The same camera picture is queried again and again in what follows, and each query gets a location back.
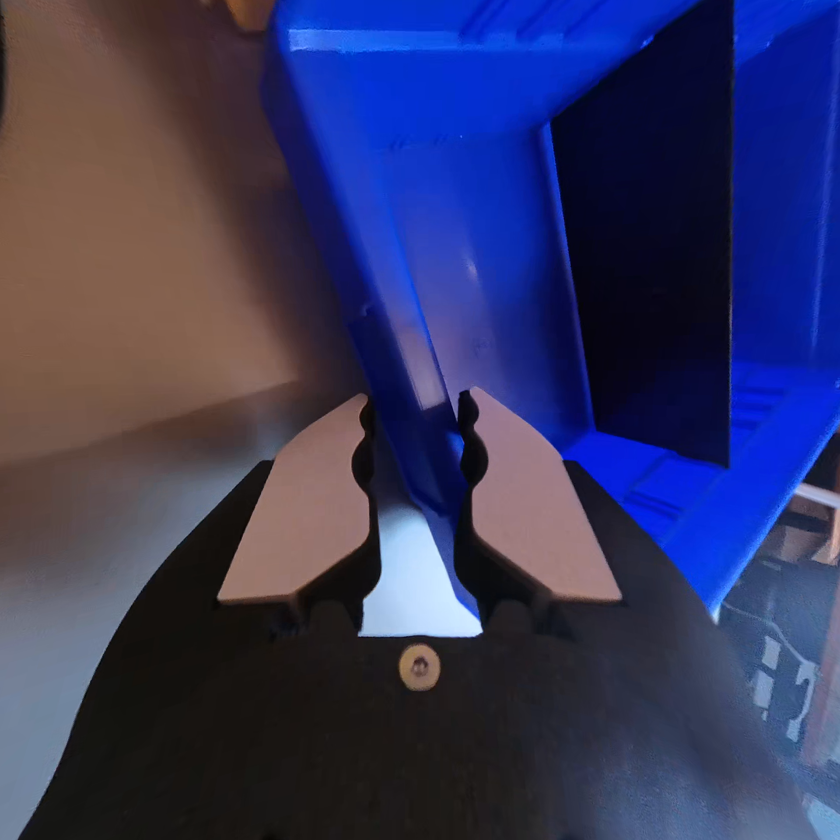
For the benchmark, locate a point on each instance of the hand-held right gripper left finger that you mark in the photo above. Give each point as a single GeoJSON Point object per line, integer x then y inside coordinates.
{"type": "Point", "coordinates": [305, 512]}

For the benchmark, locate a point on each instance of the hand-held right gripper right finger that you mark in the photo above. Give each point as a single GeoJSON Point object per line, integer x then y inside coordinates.
{"type": "Point", "coordinates": [531, 512]}

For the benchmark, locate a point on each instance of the black bin divider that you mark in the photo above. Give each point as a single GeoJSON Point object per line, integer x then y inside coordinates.
{"type": "Point", "coordinates": [649, 262]}

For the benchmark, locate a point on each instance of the blue plastic bin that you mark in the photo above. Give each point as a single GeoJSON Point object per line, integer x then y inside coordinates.
{"type": "Point", "coordinates": [459, 229]}

